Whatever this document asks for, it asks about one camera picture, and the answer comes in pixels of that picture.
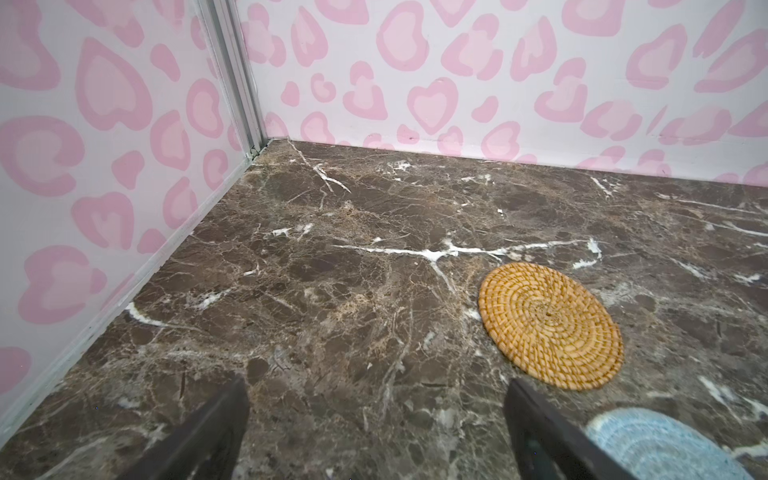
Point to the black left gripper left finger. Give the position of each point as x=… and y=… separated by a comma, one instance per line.
x=205, y=446

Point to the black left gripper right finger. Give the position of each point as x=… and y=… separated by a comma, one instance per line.
x=547, y=446

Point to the blue-grey woven round coaster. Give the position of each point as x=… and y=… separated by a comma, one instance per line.
x=651, y=445

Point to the woven rattan round coaster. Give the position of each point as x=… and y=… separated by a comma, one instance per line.
x=550, y=326

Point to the aluminium frame corner post left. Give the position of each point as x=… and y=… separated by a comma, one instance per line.
x=222, y=27

